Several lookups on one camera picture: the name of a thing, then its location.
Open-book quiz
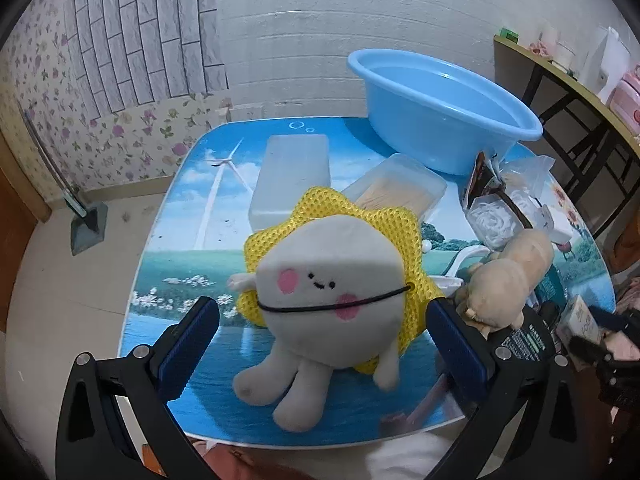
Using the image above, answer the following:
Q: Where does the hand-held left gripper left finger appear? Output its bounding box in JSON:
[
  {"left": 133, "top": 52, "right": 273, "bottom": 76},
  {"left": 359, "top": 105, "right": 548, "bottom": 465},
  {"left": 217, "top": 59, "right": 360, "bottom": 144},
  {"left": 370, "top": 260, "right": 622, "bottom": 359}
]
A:
[{"left": 55, "top": 296, "right": 221, "bottom": 480}]

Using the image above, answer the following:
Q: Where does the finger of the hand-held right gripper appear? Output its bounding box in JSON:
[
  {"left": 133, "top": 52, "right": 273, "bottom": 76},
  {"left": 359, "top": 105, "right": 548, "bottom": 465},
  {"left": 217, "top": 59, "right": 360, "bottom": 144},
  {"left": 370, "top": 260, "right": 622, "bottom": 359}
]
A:
[
  {"left": 590, "top": 305, "right": 640, "bottom": 333},
  {"left": 567, "top": 335, "right": 617, "bottom": 372}
]

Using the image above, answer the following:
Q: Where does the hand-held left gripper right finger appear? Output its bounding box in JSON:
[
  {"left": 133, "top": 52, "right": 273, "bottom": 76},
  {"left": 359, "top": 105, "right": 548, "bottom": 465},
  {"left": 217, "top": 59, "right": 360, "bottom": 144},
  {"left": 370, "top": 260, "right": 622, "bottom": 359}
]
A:
[{"left": 425, "top": 297, "right": 592, "bottom": 480}]

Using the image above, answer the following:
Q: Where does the beige plush toy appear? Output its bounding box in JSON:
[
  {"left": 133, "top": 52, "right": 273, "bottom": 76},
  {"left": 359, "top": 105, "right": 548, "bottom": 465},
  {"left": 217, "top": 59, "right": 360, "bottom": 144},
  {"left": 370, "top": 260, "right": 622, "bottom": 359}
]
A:
[{"left": 454, "top": 229, "right": 556, "bottom": 338}]

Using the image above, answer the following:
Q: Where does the white plastic hook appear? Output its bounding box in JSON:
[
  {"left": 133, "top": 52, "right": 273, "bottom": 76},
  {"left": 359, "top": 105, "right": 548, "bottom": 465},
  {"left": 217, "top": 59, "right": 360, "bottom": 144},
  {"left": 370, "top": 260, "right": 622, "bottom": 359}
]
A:
[{"left": 421, "top": 240, "right": 493, "bottom": 297}]

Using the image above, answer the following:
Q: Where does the clear plastic bag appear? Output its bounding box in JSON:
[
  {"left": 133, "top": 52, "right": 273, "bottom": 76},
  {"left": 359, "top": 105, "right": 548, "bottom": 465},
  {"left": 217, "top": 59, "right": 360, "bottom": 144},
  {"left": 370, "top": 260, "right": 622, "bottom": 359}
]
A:
[{"left": 465, "top": 155, "right": 557, "bottom": 253}]

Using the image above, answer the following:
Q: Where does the white and yellow sun plush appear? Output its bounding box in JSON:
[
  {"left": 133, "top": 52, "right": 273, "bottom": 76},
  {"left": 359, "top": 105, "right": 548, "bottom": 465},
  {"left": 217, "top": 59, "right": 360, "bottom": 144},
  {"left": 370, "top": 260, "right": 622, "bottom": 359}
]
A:
[{"left": 227, "top": 186, "right": 446, "bottom": 433}]

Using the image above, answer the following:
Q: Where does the dark brown strap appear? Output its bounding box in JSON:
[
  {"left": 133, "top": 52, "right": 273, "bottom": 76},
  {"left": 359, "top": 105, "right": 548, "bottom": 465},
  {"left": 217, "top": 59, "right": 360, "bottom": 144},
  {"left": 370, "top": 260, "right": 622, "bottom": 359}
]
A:
[{"left": 487, "top": 187, "right": 531, "bottom": 233}]

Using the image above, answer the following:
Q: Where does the clear toothpick box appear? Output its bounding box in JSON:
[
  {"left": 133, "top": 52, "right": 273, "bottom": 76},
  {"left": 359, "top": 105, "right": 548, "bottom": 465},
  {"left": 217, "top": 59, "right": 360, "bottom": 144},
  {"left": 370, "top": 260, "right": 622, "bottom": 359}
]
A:
[{"left": 341, "top": 153, "right": 447, "bottom": 223}]

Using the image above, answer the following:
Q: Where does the dark brown snack packet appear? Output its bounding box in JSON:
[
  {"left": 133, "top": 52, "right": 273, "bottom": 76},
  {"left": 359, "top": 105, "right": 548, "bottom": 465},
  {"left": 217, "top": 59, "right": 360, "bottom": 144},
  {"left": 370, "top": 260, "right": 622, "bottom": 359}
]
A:
[{"left": 462, "top": 151, "right": 501, "bottom": 211}]

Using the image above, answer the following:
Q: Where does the translucent long plastic box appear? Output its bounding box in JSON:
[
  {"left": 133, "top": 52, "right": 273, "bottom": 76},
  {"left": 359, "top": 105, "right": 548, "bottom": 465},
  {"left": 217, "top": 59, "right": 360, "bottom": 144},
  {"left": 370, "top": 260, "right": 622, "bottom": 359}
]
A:
[{"left": 248, "top": 134, "right": 332, "bottom": 235}]

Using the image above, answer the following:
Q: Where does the blue plastic basin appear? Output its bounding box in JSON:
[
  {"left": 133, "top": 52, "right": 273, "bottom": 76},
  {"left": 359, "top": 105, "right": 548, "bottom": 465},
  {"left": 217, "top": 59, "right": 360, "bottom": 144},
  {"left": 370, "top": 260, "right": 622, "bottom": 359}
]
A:
[{"left": 347, "top": 49, "right": 544, "bottom": 176}]

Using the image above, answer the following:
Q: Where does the pink container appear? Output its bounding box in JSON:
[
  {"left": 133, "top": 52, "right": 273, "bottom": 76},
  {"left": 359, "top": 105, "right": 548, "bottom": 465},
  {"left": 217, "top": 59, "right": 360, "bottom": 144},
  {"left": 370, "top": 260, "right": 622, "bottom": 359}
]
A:
[{"left": 607, "top": 65, "right": 640, "bottom": 133}]

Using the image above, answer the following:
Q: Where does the cream printed carton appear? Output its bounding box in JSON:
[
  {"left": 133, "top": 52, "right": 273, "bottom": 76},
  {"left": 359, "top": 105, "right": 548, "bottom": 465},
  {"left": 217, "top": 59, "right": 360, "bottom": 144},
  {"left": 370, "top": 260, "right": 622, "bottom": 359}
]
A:
[{"left": 555, "top": 294, "right": 601, "bottom": 346}]

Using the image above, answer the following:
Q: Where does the small white carton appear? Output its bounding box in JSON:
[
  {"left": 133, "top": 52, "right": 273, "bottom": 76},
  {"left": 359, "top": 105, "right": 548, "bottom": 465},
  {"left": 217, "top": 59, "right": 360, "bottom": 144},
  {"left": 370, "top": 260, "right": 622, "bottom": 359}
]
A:
[{"left": 542, "top": 204, "right": 573, "bottom": 248}]

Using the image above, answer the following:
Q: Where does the brown wooden door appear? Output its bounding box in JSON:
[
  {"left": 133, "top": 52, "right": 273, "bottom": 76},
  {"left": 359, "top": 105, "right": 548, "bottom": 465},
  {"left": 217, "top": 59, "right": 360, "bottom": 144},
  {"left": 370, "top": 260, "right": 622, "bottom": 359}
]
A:
[{"left": 0, "top": 130, "right": 51, "bottom": 331}]

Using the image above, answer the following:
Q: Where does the white kettle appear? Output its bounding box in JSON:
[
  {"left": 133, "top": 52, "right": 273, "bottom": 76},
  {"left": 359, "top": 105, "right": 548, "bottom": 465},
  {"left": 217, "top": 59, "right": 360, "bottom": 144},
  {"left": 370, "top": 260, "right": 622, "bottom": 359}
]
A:
[{"left": 580, "top": 25, "right": 633, "bottom": 96}]

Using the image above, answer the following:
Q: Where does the grey dustpan with handle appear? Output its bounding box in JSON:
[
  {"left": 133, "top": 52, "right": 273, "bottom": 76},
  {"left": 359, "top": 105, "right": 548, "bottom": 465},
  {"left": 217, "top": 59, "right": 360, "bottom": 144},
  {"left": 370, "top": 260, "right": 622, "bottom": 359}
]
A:
[{"left": 17, "top": 101, "right": 109, "bottom": 257}]

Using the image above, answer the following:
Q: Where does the wooden side table black frame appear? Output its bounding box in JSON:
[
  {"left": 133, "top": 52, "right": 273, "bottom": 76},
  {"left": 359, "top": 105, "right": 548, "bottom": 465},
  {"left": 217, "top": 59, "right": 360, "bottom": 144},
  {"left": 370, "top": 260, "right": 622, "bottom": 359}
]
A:
[{"left": 492, "top": 34, "right": 640, "bottom": 241}]

